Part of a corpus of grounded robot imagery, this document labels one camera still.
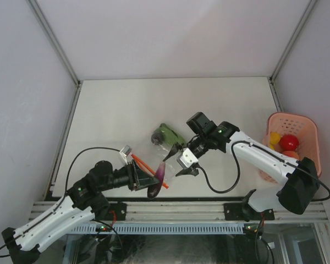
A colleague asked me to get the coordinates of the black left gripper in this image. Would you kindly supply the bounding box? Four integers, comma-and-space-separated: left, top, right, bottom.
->
98, 159, 159, 191

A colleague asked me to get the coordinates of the purple fake eggplant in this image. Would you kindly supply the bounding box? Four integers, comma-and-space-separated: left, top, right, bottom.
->
147, 162, 166, 199

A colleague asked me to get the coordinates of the clear zip top bag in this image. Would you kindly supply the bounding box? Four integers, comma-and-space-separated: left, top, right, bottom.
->
130, 126, 180, 189

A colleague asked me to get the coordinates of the dark round fake fruit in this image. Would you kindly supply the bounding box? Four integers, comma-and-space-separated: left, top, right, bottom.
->
151, 131, 164, 145

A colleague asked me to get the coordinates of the wrinkled yellow fake fruit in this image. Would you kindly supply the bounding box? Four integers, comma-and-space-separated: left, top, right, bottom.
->
269, 132, 281, 145

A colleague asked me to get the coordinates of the red fake apple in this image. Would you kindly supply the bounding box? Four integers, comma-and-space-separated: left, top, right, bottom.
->
279, 134, 299, 151

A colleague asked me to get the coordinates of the orange fake peach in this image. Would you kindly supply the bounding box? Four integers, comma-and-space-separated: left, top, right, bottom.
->
282, 150, 300, 160

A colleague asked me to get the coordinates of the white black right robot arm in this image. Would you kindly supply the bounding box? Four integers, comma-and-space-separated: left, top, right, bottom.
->
165, 112, 321, 221

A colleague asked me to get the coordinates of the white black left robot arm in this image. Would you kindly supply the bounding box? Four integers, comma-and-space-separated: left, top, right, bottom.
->
2, 161, 165, 263

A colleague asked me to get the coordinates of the green fake leafy vegetable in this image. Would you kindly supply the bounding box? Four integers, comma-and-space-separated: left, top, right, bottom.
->
156, 123, 186, 146

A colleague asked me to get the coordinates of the pink plastic basket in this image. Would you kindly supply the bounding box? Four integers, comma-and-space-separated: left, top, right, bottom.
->
262, 112, 322, 176

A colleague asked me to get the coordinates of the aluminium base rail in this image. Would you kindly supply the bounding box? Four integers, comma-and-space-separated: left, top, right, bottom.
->
30, 200, 328, 222

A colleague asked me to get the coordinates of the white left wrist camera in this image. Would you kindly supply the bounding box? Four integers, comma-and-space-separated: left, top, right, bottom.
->
119, 145, 132, 165

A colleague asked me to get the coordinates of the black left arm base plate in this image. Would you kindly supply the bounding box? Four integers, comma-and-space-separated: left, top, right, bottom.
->
98, 202, 127, 221

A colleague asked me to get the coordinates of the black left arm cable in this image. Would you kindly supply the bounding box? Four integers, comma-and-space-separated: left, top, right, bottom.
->
0, 147, 122, 258

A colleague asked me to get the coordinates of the perforated grey cable duct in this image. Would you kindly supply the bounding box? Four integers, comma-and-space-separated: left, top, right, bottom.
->
69, 223, 244, 235

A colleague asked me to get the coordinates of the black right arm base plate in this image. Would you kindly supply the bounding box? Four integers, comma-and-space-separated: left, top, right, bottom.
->
223, 202, 275, 222

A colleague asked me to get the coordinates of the aluminium corner frame post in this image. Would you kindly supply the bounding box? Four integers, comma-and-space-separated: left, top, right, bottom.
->
269, 0, 318, 85

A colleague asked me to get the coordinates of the left aluminium corner post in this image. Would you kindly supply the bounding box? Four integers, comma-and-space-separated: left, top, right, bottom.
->
26, 0, 82, 89

